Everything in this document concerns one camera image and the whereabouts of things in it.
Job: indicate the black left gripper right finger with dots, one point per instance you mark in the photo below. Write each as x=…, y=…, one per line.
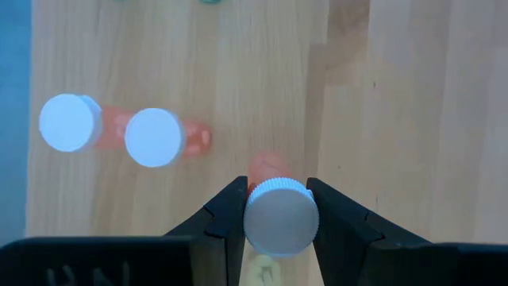
x=397, y=264

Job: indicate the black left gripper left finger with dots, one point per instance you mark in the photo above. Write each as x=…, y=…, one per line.
x=119, y=264

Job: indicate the small red pill bottle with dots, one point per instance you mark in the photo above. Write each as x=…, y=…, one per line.
x=279, y=216
x=155, y=137
x=69, y=123

